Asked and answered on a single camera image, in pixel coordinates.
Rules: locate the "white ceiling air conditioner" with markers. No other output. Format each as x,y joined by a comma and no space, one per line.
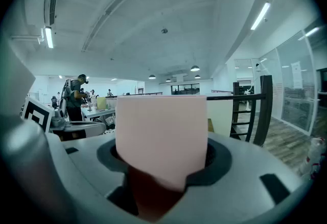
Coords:
41,8

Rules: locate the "black curved handrail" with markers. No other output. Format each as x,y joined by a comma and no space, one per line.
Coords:
237,96

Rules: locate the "white desk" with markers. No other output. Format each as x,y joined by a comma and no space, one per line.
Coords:
95,113

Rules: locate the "black office chair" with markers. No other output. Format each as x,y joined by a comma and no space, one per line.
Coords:
55,101

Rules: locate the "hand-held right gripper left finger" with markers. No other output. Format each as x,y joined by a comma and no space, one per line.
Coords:
87,166

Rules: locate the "white plastic bag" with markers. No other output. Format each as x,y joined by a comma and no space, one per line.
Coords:
315,156

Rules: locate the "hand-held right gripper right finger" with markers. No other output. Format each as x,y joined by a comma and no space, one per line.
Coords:
242,166

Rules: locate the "ceiling tube light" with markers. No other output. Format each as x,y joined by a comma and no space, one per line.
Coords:
49,37
260,15

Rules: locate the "white paper notice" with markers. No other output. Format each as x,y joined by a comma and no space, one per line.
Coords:
296,74

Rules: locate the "pink cardboard box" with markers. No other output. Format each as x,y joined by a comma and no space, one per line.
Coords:
161,136

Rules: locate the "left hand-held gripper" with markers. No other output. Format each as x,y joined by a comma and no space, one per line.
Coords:
35,115

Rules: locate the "dark framed window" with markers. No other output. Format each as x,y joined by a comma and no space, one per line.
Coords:
185,89

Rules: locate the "yellow-green folder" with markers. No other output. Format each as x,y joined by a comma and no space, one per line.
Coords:
101,103

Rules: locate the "cream partition panel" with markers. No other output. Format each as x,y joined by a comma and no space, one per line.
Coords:
219,118

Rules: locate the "glass partition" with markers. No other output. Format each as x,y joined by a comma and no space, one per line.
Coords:
296,105

